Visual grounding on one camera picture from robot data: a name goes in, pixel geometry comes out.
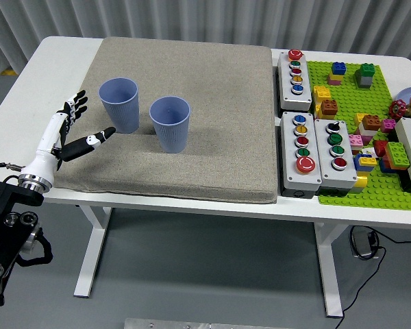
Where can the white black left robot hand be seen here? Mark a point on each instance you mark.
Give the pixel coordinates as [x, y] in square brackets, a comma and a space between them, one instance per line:
[46, 140]

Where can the blue ribbed plastic cup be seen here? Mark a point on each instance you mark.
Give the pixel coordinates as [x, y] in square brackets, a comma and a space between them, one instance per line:
[120, 103]
[171, 127]

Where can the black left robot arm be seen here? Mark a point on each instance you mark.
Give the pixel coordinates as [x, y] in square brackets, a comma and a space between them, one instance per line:
[7, 202]

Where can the white table leg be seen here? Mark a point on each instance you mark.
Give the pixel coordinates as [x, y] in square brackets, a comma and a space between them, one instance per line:
[330, 267]
[90, 250]

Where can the grey-brown fabric mat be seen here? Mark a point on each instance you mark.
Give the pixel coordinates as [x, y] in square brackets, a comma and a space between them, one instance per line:
[209, 120]

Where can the grey pleated curtain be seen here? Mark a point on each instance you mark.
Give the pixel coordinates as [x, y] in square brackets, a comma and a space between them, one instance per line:
[205, 17]

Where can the grey five-button control box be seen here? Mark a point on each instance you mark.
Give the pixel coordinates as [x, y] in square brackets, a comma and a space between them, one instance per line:
[291, 171]
[294, 99]

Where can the brown toy brick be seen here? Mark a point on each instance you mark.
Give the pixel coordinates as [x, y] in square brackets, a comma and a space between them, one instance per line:
[329, 107]

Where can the pink toy brick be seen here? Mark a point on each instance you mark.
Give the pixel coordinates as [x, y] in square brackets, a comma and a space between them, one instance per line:
[388, 125]
[355, 140]
[334, 82]

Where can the thin yellow toy brick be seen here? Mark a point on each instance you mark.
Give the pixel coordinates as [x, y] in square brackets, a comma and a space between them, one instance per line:
[334, 76]

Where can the blue toy brick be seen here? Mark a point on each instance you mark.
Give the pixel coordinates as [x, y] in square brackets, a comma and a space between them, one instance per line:
[359, 165]
[339, 67]
[384, 167]

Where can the green studded baseplate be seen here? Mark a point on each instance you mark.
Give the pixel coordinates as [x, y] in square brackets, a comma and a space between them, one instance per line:
[349, 99]

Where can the yellow round toy brick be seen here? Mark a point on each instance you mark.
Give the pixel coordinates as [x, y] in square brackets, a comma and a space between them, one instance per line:
[361, 179]

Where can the white printed toy brick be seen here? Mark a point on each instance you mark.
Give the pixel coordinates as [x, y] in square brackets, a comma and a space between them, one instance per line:
[368, 151]

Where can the grey toy brick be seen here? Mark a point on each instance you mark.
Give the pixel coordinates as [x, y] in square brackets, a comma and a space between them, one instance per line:
[364, 81]

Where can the orange-brown toy brick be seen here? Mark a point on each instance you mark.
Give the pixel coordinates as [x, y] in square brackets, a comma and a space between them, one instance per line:
[371, 121]

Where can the grey power adapter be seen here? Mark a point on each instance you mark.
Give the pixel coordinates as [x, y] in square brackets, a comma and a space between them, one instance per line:
[362, 244]

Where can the red toy brick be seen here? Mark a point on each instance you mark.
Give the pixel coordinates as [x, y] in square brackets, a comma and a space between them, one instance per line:
[380, 147]

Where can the large lime green toy brick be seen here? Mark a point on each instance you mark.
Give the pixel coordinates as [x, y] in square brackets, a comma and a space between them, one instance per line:
[397, 153]

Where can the orange toy brick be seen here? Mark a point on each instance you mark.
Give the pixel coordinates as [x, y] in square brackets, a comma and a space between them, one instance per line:
[397, 167]

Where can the red valve wheel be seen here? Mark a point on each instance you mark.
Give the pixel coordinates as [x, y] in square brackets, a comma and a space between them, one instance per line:
[397, 109]

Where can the light blue plate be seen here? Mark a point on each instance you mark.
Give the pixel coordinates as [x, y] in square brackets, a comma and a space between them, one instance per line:
[405, 93]

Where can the grey selector switch control box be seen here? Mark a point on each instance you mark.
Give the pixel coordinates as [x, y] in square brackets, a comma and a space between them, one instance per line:
[329, 176]

